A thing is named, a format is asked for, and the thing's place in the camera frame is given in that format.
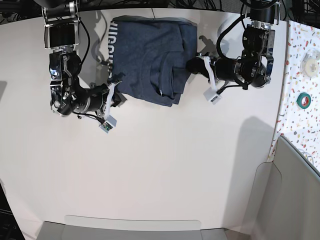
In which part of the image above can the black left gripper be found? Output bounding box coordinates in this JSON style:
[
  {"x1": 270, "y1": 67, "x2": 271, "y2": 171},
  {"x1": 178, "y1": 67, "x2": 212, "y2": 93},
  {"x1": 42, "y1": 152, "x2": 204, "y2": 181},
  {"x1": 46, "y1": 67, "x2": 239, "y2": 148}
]
[{"x1": 186, "y1": 57, "x2": 237, "y2": 83}]

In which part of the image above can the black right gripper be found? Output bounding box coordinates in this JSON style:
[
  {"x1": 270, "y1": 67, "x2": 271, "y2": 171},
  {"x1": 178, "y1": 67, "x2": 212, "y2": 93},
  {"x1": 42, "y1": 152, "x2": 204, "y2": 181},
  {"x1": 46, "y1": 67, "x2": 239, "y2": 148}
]
[{"x1": 84, "y1": 84, "x2": 127, "y2": 117}]

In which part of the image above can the dark blue t-shirt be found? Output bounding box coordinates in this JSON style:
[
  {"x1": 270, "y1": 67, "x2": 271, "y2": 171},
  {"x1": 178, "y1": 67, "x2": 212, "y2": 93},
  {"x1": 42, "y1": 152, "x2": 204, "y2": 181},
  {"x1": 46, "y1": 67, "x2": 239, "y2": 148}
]
[{"x1": 108, "y1": 16, "x2": 198, "y2": 107}]

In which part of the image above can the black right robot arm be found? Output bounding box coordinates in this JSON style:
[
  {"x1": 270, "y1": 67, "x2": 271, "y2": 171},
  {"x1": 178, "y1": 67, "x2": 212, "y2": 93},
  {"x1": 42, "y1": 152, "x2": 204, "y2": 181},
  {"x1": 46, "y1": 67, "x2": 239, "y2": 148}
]
[{"x1": 38, "y1": 0, "x2": 123, "y2": 121}]

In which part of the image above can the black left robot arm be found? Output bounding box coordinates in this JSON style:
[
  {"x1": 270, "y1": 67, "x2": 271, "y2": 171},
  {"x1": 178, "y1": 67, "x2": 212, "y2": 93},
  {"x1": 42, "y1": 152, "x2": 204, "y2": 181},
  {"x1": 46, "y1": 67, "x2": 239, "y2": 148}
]
[{"x1": 186, "y1": 0, "x2": 281, "y2": 93}]

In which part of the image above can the green tape roll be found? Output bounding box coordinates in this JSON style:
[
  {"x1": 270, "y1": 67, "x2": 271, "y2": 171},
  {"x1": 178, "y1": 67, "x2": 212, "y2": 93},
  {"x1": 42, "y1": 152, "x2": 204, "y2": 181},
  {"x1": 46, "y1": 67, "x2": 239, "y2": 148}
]
[{"x1": 296, "y1": 92, "x2": 312, "y2": 109}]

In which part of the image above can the clear tape spool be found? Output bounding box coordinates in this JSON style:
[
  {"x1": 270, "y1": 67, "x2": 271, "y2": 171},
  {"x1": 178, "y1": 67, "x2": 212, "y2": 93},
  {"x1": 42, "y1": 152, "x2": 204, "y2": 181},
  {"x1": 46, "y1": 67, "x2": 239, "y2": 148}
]
[{"x1": 300, "y1": 49, "x2": 320, "y2": 79}]

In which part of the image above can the terrazzo patterned side board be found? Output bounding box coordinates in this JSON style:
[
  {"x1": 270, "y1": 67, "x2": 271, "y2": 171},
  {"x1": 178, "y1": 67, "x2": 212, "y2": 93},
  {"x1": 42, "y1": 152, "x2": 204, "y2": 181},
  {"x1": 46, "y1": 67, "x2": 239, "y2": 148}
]
[{"x1": 268, "y1": 21, "x2": 320, "y2": 169}]

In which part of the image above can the grey bin front edge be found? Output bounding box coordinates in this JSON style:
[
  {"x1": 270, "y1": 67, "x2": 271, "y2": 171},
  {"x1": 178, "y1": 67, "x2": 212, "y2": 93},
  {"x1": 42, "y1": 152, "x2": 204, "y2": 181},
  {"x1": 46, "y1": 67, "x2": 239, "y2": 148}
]
[{"x1": 37, "y1": 215, "x2": 227, "y2": 240}]

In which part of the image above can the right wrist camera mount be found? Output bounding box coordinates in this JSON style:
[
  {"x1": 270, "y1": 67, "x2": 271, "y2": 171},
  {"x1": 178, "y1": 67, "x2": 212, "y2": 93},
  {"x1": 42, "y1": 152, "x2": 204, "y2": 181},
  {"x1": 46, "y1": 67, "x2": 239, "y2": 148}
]
[{"x1": 74, "y1": 79, "x2": 125, "y2": 135}]

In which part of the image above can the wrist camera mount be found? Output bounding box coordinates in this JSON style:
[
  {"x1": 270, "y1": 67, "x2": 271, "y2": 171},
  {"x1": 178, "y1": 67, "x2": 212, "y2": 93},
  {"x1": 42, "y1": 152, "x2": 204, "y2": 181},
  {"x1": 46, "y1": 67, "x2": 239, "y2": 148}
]
[
  {"x1": 74, "y1": 79, "x2": 125, "y2": 135},
  {"x1": 197, "y1": 53, "x2": 222, "y2": 105}
]

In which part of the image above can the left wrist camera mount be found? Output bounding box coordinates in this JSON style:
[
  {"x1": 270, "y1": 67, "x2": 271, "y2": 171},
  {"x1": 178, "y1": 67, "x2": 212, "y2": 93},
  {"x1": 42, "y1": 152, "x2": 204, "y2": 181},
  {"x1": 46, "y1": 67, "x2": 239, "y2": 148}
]
[{"x1": 197, "y1": 53, "x2": 222, "y2": 105}]

